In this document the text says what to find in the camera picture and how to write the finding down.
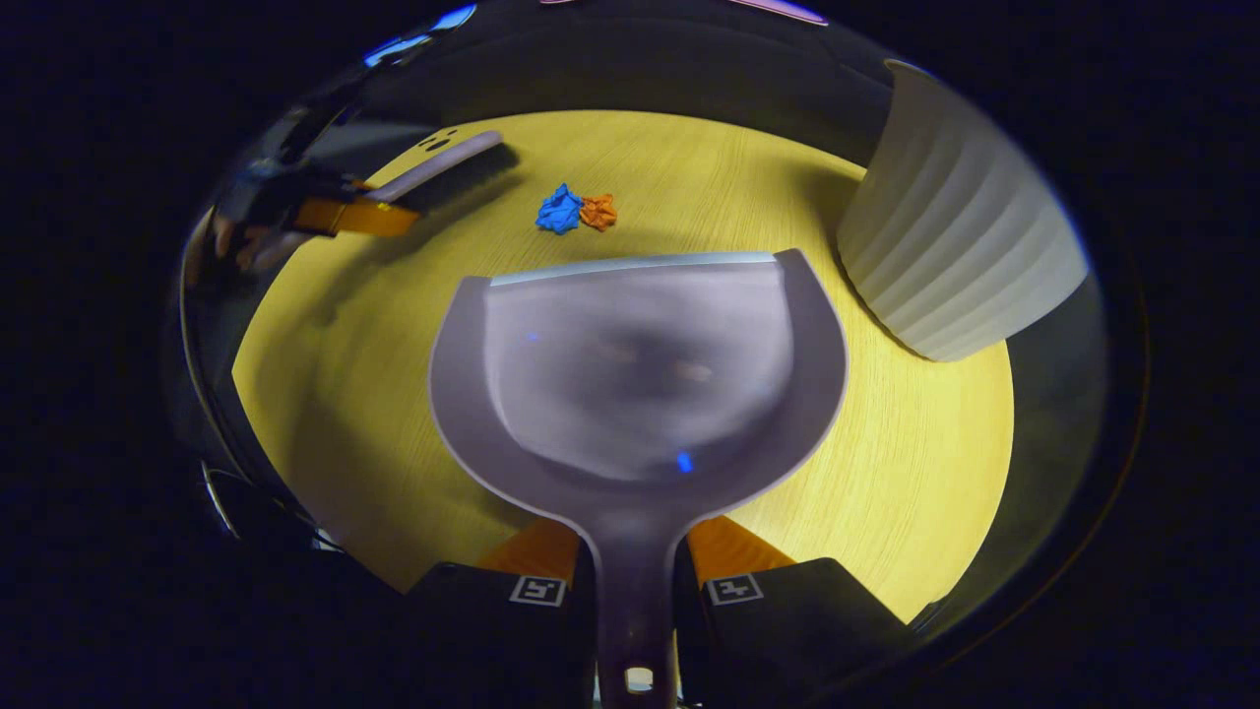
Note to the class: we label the white ribbed garbage bin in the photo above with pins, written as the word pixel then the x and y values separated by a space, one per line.
pixel 965 226

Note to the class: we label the orange paper scrap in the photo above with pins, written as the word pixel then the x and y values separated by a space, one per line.
pixel 598 212

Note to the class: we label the pink dustpan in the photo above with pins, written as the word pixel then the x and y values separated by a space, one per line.
pixel 640 394

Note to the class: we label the blue paper scrap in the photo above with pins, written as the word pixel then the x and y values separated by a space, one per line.
pixel 559 210

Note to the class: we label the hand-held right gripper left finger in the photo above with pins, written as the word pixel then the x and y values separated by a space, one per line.
pixel 492 640

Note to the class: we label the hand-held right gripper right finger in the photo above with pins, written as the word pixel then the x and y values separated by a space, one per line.
pixel 787 630

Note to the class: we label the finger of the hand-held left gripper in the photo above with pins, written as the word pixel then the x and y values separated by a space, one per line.
pixel 354 217

